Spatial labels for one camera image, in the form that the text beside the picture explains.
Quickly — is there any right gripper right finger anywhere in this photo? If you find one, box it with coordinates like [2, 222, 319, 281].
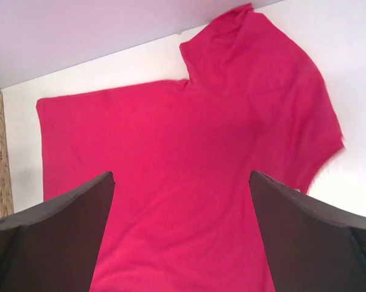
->
[249, 171, 366, 291]

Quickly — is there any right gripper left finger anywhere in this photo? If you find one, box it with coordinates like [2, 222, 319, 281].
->
[0, 172, 114, 291]

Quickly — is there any pink t shirt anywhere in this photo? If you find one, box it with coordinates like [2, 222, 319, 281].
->
[37, 4, 343, 291]

